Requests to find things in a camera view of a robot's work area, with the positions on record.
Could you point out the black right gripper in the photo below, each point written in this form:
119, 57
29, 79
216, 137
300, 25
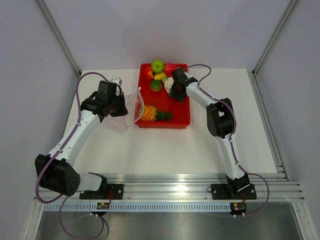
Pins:
172, 93

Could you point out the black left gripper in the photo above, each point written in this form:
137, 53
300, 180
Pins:
123, 111

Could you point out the clear zip top bag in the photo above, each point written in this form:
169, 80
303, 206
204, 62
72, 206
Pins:
135, 105

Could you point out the toy cauliflower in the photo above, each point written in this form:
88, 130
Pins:
168, 83

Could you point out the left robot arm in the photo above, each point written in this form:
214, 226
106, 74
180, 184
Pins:
55, 171

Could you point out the green toy lime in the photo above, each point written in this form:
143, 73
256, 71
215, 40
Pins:
155, 86

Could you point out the red toy apple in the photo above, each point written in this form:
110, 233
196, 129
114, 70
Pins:
169, 68

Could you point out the yellow toy mango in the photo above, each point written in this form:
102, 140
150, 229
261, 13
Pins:
159, 76

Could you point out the red plastic tray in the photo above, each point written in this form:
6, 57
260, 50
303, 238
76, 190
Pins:
163, 102

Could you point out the green toy apple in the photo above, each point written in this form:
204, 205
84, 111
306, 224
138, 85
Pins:
157, 66

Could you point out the red toy tomato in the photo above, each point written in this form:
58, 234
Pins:
148, 74

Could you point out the toy pineapple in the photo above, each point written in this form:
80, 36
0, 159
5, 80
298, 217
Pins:
152, 114

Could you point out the left circuit board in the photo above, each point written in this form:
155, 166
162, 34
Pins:
103, 206

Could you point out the circuit board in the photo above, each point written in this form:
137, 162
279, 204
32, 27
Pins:
103, 206
238, 209

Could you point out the right circuit board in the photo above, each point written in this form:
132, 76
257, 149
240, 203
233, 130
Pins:
238, 209

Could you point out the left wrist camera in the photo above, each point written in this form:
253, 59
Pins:
118, 81

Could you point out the right side aluminium rail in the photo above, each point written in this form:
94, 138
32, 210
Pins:
268, 128

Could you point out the right aluminium frame post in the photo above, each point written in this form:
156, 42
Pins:
274, 36

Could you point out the aluminium frame post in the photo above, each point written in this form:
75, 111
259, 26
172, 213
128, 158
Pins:
274, 36
59, 37

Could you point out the left aluminium frame post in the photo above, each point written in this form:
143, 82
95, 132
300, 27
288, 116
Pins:
59, 37

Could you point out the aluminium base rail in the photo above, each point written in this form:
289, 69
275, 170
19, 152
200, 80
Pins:
193, 187

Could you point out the white slotted cable duct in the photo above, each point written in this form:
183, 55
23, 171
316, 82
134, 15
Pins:
119, 206

